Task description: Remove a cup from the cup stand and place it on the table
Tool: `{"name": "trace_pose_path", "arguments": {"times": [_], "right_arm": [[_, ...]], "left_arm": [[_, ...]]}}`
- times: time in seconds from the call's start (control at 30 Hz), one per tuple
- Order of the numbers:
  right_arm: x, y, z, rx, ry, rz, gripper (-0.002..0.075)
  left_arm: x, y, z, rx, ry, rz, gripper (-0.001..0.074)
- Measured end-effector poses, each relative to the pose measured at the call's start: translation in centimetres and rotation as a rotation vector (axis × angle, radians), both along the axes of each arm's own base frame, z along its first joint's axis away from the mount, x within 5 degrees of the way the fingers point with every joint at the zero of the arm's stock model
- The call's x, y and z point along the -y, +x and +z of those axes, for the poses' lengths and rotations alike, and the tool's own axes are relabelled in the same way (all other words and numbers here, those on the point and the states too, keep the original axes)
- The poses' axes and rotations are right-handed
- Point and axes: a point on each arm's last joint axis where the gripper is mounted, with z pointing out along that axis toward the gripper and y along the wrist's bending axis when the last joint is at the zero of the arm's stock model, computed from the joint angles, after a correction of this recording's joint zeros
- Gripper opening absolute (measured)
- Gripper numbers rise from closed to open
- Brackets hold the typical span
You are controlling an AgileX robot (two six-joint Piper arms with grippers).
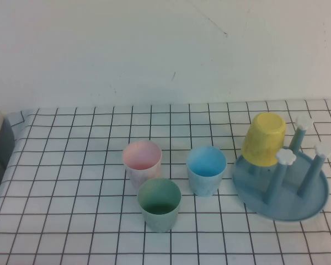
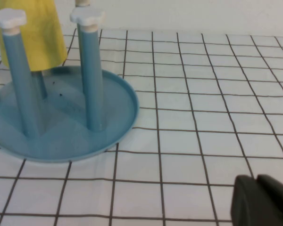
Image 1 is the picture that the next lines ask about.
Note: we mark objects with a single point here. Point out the blue cup stand white caps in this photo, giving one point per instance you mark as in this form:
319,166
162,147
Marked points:
287,204

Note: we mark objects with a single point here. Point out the pink plastic cup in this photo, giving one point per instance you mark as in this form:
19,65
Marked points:
142,154

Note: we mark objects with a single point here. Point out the blue plastic cup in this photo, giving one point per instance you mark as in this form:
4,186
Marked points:
205,182

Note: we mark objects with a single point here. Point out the yellow plastic cup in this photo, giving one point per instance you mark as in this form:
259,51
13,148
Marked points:
260,143

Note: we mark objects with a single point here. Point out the white black checked tablecloth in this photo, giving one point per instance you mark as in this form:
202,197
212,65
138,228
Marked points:
71,165

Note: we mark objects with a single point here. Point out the green plastic cup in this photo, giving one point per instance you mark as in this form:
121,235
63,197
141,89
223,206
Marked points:
158,218

